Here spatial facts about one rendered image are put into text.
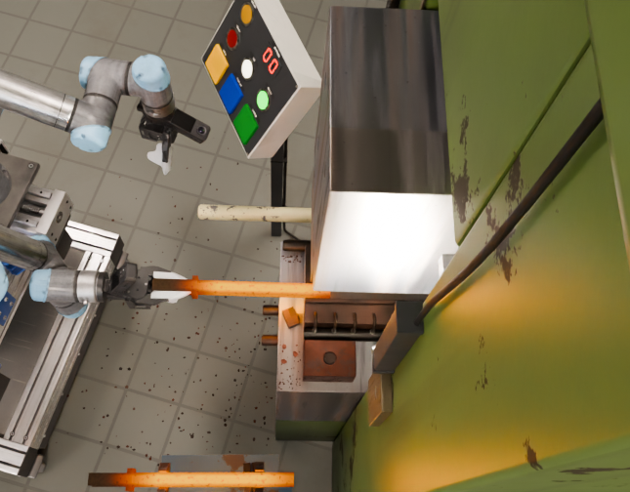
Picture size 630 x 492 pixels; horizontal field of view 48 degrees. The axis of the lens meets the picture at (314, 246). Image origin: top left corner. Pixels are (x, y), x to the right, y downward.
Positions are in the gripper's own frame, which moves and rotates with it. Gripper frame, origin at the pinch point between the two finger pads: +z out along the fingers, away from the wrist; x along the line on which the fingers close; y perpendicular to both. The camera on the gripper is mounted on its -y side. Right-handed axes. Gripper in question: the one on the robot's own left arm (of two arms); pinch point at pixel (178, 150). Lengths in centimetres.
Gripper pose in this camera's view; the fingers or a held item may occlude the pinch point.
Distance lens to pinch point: 190.5
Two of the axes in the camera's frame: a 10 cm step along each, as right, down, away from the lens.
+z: -0.6, 3.8, 9.2
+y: -9.6, -2.7, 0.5
